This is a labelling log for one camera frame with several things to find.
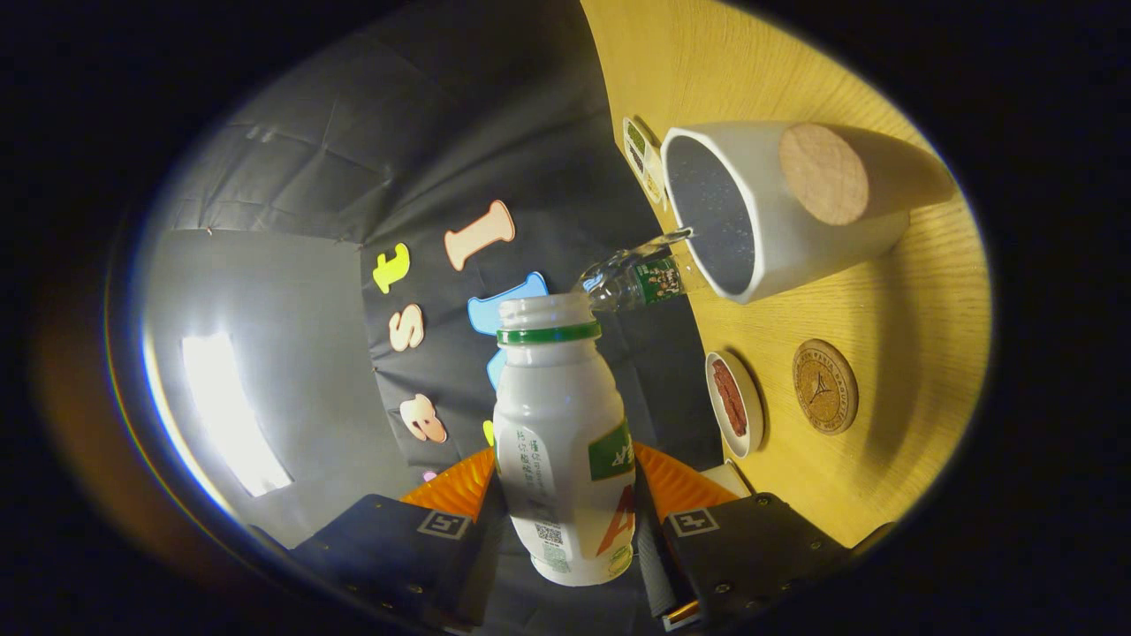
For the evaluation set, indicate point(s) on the wooden table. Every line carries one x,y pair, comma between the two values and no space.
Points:
901,353

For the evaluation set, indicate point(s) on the round cork coaster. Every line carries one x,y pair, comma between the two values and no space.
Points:
825,387

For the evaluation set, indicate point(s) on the white toaster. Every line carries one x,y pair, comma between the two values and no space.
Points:
729,480

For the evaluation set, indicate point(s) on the white oval plate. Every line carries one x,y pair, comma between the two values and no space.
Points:
753,406

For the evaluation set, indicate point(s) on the white juice bottle green label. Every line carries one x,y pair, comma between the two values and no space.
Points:
557,415

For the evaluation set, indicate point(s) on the black backdrop cloth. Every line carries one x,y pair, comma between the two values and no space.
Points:
309,177

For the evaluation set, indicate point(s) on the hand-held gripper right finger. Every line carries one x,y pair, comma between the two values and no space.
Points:
658,574

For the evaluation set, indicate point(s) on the red sausage slices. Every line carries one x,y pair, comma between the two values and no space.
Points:
730,397

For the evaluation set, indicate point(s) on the white divided tray with beans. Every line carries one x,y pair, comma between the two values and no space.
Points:
643,163

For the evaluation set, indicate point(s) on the clear plastic water bottle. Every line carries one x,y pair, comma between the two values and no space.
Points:
636,278

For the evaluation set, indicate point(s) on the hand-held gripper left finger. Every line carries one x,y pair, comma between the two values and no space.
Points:
473,574

